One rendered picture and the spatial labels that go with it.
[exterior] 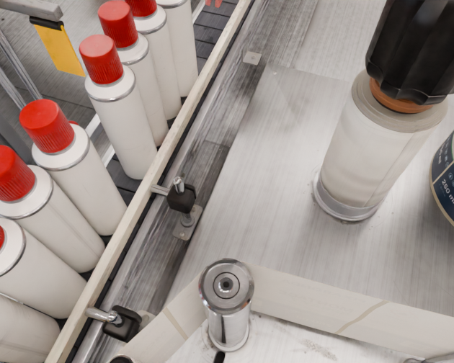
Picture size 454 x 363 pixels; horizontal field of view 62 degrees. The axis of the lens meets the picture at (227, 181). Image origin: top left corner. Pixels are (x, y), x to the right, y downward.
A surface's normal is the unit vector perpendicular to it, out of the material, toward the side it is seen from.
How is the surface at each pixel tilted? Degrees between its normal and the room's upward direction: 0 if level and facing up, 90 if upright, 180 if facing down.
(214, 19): 0
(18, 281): 90
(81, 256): 90
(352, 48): 0
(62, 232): 90
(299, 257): 0
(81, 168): 90
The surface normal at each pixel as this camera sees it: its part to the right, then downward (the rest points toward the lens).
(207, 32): -0.01, -0.50
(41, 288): 0.70, 0.62
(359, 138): -0.78, 0.52
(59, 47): -0.33, 0.82
